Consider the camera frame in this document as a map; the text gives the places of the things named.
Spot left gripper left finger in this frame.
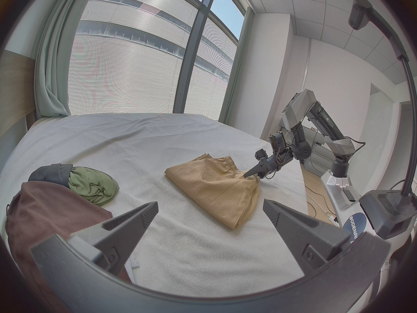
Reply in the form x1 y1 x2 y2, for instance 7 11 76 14
68 201 159 277

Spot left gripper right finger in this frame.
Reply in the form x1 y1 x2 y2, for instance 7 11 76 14
263 199 352 278

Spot tan shorts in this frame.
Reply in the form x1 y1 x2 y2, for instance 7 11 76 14
164 153 263 230

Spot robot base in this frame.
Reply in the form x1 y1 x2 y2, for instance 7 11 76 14
319 170 417 250

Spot bed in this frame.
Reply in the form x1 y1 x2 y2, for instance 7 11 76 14
0 51 309 306

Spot green garment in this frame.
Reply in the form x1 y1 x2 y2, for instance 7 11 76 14
67 166 120 207

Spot brown shorts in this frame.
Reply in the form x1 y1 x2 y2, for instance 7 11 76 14
5 180 130 313

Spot black garment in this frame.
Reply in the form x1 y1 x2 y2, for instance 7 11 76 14
28 163 74 187

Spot grey-green curtain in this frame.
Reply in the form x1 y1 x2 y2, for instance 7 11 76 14
34 0 109 118
217 7 255 125

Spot window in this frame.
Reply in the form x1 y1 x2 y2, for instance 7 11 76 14
67 0 247 122

